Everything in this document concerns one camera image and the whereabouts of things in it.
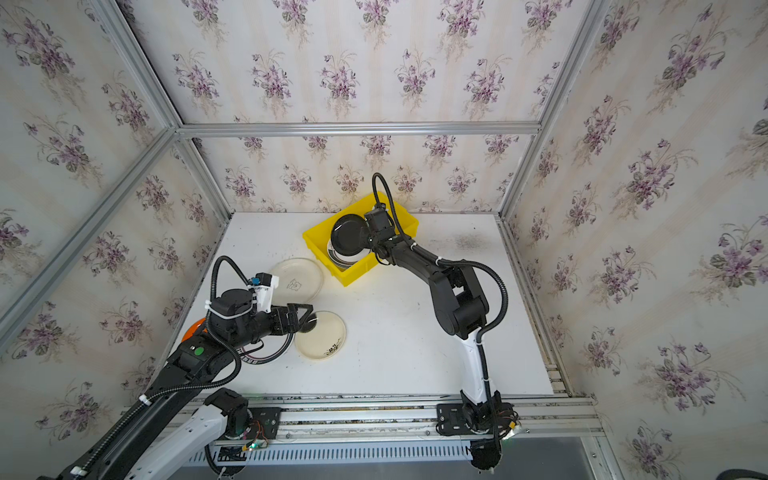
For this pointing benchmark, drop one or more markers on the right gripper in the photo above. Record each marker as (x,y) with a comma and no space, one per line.
(369,233)

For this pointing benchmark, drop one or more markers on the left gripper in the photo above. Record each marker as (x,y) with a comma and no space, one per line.
(282,318)

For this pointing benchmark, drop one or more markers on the cream plate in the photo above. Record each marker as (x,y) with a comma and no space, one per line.
(325,339)

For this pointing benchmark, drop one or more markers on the black plate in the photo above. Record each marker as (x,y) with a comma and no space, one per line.
(349,235)

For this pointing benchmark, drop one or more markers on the translucent white plate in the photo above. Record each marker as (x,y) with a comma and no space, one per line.
(300,280)

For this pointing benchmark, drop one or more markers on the white plate green red rim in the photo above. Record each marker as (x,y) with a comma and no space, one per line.
(344,262)

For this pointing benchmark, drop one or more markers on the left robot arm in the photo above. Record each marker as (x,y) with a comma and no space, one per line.
(209,359)

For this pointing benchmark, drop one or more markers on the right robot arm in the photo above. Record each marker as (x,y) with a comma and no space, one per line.
(460,306)

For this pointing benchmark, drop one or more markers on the green rim plate under arm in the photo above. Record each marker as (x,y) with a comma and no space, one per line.
(266,350)

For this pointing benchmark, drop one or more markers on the orange plate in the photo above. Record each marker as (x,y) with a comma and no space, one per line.
(193,329)

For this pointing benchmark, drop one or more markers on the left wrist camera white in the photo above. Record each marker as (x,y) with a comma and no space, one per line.
(263,286)

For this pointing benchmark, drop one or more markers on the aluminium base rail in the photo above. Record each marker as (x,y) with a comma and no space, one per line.
(356,430)

